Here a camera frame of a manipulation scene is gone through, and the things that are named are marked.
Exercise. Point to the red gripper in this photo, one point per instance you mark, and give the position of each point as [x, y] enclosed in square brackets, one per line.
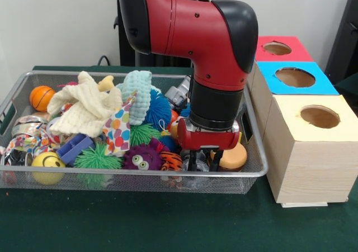
[210, 140]

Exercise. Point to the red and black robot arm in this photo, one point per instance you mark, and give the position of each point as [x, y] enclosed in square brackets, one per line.
[196, 28]

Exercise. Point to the clear mesh bin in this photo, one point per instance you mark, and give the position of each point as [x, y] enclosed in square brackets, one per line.
[140, 182]

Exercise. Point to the wooden box with three holes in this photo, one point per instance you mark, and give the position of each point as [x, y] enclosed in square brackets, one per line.
[307, 162]

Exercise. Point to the brown plush toy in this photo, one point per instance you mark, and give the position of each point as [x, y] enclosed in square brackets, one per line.
[173, 128]

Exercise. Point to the purple spiky ball with eyes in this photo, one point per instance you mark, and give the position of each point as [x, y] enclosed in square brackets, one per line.
[142, 158]

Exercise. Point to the polka dot cloth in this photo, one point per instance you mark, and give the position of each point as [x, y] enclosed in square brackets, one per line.
[117, 132]

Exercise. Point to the mint green knitted cloth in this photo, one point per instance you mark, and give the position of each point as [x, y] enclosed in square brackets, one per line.
[137, 95]

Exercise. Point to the green spiky ball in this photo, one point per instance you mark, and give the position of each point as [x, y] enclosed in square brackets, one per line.
[99, 158]

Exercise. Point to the cream knitted cloth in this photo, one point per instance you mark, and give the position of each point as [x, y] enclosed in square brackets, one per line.
[84, 112]

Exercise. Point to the yellow smiley ball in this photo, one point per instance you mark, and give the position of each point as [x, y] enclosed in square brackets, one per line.
[48, 165]

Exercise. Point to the small orange basketball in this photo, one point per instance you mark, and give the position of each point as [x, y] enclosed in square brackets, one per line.
[42, 98]

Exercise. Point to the black chair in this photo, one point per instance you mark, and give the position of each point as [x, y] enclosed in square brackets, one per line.
[347, 39]

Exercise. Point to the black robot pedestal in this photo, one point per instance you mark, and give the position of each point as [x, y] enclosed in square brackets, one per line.
[127, 60]

